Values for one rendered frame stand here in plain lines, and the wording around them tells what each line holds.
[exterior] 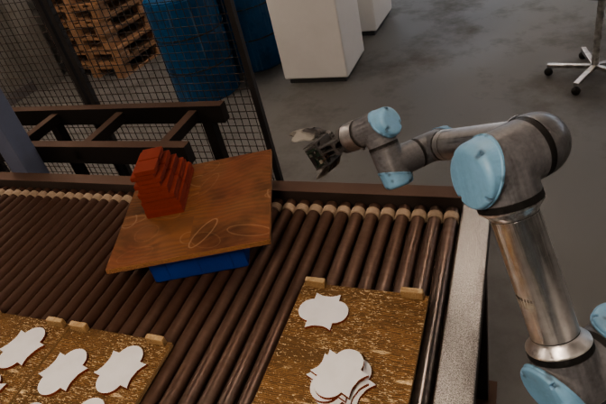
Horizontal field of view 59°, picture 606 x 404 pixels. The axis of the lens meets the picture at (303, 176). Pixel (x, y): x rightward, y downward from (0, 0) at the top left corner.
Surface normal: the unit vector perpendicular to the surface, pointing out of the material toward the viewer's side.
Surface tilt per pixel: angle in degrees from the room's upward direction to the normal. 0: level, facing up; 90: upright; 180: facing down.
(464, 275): 0
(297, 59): 90
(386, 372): 0
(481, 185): 82
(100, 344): 0
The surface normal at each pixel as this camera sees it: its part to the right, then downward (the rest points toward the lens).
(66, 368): -0.21, -0.80
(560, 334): -0.04, 0.14
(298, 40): -0.33, 0.59
